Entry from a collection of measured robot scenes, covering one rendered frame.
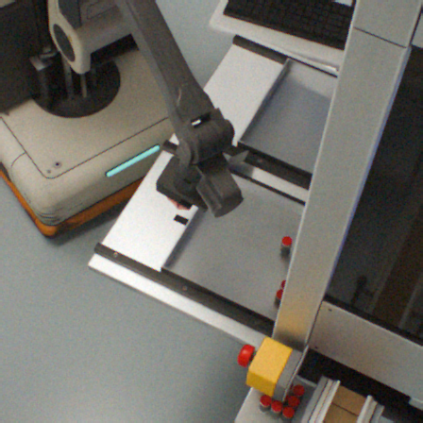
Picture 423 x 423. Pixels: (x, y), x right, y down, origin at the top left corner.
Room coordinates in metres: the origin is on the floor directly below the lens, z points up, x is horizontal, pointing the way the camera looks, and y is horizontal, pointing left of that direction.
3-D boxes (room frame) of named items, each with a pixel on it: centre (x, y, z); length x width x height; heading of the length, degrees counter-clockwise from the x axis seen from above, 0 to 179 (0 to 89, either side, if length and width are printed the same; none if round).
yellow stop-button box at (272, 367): (0.59, -0.13, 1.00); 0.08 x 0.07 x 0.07; 67
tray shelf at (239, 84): (1.05, -0.12, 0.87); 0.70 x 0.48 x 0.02; 157
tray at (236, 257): (0.86, -0.12, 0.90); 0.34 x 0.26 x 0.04; 67
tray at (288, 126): (1.18, -0.25, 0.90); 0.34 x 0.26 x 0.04; 67
